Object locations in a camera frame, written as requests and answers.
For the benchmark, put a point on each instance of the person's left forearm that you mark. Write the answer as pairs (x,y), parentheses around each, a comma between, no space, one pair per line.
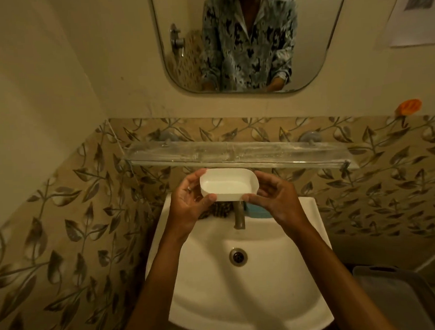
(155,293)

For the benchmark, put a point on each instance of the rounded wall mirror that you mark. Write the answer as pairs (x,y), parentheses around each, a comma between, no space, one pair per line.
(316,30)

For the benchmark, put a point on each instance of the white plastic soap dish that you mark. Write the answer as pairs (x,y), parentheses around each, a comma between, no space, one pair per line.
(227,184)

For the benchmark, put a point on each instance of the dark striped scrubber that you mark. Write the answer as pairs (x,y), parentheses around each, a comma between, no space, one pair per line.
(220,209)

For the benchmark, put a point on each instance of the person's right thumb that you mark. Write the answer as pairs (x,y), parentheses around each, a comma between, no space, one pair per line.
(255,199)

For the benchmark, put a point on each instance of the blue soap dish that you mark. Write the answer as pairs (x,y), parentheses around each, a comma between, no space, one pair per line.
(260,212)

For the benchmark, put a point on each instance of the clear glass wall shelf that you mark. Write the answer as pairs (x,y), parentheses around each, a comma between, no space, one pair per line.
(238,153)

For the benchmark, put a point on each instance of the person's left hand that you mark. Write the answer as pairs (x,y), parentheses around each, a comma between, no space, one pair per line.
(183,208)

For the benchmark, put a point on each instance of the orange wall hook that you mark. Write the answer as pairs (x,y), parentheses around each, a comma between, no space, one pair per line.
(410,106)

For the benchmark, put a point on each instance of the person's left thumb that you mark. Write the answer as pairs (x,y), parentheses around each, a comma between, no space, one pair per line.
(206,200)

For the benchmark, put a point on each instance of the metal faucet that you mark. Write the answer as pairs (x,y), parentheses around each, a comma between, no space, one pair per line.
(238,216)

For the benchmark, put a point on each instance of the white ceramic wash basin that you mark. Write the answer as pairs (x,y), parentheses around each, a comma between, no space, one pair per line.
(246,296)

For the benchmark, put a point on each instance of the person's right hand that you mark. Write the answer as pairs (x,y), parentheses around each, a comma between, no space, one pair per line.
(281,205)

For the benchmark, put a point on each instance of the grey round shelf mount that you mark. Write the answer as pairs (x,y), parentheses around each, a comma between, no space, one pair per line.
(309,136)
(169,138)

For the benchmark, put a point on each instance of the metal sink drain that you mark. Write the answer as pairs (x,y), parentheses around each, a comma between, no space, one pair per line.
(238,257)

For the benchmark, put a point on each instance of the grey plastic bin lid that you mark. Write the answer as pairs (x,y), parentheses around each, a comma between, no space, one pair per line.
(399,299)

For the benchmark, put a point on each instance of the person's right forearm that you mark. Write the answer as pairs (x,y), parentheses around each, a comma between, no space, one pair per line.
(336,284)

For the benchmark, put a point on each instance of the white paper sheet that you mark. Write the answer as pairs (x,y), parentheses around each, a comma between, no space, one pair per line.
(413,18)

